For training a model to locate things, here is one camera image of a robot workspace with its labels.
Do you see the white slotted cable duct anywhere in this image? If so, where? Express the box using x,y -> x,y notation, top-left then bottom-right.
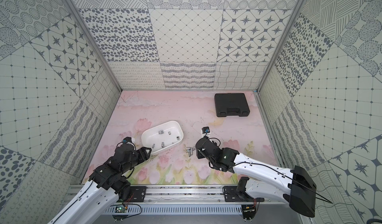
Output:
103,204 -> 242,216

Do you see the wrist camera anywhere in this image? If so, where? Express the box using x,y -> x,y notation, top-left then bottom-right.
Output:
122,137 -> 133,144
202,127 -> 210,136

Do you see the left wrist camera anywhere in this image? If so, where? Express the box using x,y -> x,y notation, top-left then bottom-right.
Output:
122,137 -> 133,144

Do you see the black plastic tool case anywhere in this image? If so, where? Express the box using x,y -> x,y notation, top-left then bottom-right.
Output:
214,93 -> 250,117

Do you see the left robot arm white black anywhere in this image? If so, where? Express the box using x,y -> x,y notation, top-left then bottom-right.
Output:
49,142 -> 152,224

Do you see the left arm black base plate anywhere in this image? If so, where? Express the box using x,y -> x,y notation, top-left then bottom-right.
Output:
123,186 -> 147,203

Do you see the white plastic storage box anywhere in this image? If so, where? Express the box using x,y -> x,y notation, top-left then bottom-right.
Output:
141,121 -> 184,155

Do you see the small circuit board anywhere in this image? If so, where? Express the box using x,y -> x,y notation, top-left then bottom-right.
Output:
115,206 -> 126,213

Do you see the aluminium mounting rail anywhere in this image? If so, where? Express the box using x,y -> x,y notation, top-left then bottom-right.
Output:
64,184 -> 287,205

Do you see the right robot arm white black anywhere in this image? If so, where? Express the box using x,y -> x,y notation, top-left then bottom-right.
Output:
196,136 -> 332,218

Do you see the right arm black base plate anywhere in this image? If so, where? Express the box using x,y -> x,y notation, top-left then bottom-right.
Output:
222,186 -> 265,203

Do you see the chrome socket pile front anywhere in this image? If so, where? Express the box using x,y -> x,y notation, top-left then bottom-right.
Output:
186,147 -> 196,157

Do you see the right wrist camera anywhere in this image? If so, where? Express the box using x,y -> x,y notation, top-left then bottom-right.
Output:
202,127 -> 210,136

